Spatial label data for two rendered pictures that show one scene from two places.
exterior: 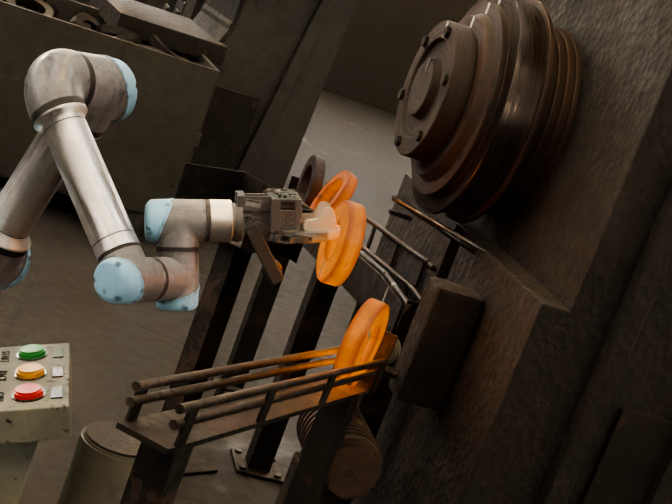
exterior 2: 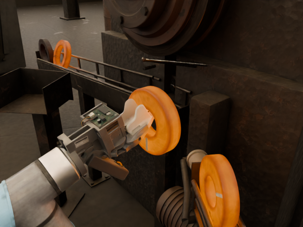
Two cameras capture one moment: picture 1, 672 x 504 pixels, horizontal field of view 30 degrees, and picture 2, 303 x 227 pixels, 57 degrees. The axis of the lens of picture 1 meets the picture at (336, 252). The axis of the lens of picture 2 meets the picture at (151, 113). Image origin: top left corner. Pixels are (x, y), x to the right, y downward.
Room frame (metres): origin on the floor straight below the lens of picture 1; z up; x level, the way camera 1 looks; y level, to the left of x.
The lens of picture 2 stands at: (1.70, 0.22, 1.13)
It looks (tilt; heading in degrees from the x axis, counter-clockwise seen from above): 27 degrees down; 337
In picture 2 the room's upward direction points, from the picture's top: straight up
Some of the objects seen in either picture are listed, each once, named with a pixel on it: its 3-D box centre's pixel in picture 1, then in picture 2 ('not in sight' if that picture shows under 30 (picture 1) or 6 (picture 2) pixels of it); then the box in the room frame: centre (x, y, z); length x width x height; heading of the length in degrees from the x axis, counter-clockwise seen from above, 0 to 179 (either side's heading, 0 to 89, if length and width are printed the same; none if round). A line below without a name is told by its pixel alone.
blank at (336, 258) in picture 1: (340, 243); (152, 120); (2.21, 0.00, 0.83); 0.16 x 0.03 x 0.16; 17
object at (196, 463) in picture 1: (203, 322); (44, 147); (2.95, 0.25, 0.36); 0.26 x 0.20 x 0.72; 51
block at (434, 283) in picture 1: (436, 344); (208, 130); (2.32, -0.24, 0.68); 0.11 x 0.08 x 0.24; 106
